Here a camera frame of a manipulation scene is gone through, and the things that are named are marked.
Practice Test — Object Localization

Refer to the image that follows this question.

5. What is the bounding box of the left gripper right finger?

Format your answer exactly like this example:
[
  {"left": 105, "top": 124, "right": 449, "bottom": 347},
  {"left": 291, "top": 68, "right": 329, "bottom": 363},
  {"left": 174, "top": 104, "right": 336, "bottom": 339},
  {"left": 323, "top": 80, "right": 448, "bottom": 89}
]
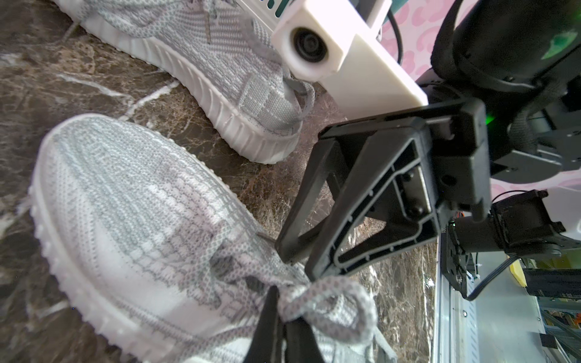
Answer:
[{"left": 284, "top": 318, "right": 325, "bottom": 363}]

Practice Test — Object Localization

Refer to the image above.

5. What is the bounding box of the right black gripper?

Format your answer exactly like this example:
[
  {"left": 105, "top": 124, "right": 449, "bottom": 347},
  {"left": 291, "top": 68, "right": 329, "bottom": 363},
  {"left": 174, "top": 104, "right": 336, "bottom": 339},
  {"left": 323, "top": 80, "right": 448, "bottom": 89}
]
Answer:
[{"left": 306, "top": 98, "right": 492, "bottom": 281}]

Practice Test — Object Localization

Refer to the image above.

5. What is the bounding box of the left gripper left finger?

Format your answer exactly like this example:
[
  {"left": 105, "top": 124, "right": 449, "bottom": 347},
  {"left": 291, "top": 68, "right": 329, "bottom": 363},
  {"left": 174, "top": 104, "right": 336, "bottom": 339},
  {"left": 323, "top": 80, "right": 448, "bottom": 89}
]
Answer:
[{"left": 244, "top": 286, "right": 284, "bottom": 363}]

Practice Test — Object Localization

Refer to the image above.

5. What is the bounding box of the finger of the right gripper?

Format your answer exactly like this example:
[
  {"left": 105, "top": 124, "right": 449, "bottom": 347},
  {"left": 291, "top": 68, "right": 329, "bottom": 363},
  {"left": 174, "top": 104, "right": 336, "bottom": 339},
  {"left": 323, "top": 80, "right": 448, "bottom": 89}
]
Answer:
[{"left": 275, "top": 139, "right": 349, "bottom": 264}]

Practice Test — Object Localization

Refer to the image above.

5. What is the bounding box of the grey knit sneaker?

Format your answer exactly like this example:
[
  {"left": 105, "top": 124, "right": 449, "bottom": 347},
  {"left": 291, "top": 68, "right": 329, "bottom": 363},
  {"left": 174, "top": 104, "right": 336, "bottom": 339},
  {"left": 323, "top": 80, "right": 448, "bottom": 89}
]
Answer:
[
  {"left": 58, "top": 0, "right": 316, "bottom": 164},
  {"left": 29, "top": 113, "right": 397, "bottom": 362}
]

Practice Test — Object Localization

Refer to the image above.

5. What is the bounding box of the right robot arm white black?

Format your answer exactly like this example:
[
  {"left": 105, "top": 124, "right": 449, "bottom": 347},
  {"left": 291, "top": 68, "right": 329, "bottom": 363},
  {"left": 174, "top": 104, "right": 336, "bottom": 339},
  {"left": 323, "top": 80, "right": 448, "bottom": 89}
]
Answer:
[{"left": 273, "top": 1, "right": 580, "bottom": 281}]

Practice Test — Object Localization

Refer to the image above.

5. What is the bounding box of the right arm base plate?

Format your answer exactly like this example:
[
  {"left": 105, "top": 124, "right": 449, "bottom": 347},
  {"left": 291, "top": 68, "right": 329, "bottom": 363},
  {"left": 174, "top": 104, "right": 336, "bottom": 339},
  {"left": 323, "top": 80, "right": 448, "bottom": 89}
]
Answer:
[{"left": 440, "top": 217, "right": 478, "bottom": 298}]

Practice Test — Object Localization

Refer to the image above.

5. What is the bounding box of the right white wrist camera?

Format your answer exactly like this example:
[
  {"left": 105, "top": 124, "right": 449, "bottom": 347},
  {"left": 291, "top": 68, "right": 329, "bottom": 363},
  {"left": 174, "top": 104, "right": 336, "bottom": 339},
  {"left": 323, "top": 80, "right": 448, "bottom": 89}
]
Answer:
[{"left": 272, "top": 1, "right": 428, "bottom": 119}]

